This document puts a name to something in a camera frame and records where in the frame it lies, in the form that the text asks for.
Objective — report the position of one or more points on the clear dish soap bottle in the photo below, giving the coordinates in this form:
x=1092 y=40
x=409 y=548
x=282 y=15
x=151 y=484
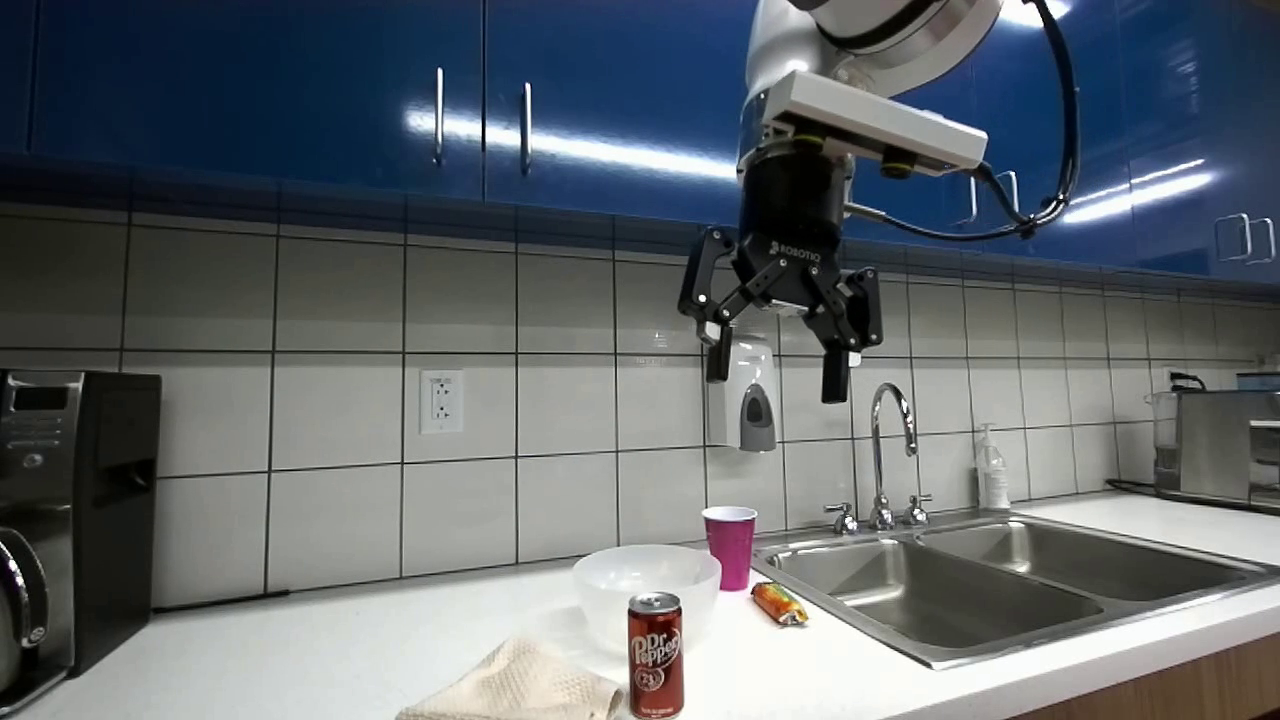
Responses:
x=990 y=479

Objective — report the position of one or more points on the pink plastic cup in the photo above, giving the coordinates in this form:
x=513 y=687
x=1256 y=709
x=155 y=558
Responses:
x=728 y=544

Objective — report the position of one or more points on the stainless steel double sink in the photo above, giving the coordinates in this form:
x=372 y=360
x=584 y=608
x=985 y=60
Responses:
x=985 y=586

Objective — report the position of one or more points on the wooden base cabinet front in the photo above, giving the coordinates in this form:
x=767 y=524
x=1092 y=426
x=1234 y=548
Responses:
x=1185 y=687

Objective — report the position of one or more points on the beige towel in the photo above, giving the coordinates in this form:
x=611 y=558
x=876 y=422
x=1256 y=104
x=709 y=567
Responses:
x=526 y=682

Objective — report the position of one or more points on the white wall outlet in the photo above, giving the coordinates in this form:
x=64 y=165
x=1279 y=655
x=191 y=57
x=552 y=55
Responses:
x=442 y=400

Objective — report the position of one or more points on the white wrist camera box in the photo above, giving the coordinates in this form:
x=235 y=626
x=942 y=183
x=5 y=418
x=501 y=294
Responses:
x=866 y=122

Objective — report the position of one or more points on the blue upper cabinet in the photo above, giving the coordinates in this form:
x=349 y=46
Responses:
x=267 y=82

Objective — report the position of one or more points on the chrome faucet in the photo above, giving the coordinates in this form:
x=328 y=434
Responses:
x=876 y=453

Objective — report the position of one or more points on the orange toy carrot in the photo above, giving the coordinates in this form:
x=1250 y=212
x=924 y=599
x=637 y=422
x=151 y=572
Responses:
x=778 y=601

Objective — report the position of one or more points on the translucent white bowl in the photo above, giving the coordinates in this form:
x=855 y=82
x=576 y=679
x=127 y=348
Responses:
x=642 y=569

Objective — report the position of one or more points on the black coffee machine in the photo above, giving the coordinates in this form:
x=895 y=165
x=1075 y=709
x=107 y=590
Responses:
x=75 y=520

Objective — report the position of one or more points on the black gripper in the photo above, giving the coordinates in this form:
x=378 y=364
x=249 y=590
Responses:
x=795 y=200

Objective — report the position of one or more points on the white wall soap dispenser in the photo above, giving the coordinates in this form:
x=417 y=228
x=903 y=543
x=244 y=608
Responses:
x=754 y=415

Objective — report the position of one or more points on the red soda can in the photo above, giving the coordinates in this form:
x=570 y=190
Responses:
x=656 y=663

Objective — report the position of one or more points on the stainless steel countertop appliance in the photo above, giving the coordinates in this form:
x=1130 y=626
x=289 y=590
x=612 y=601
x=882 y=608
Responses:
x=1215 y=444

